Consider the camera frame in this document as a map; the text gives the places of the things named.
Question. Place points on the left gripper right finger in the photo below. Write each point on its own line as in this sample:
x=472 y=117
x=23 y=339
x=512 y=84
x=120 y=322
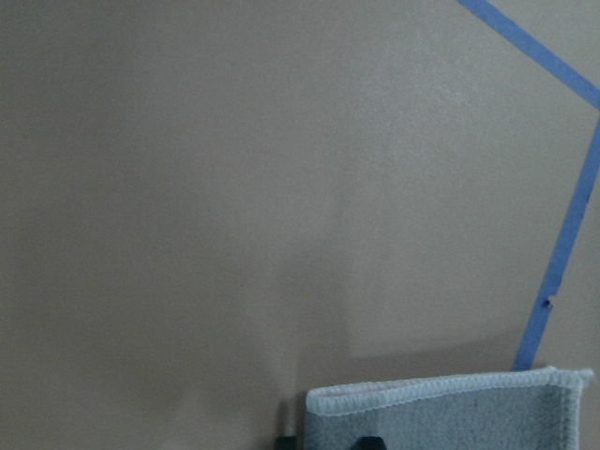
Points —
x=369 y=443

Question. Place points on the pink towel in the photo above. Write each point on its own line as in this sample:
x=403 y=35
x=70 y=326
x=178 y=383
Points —
x=535 y=409

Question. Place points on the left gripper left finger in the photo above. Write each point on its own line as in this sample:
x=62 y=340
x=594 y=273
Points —
x=285 y=443

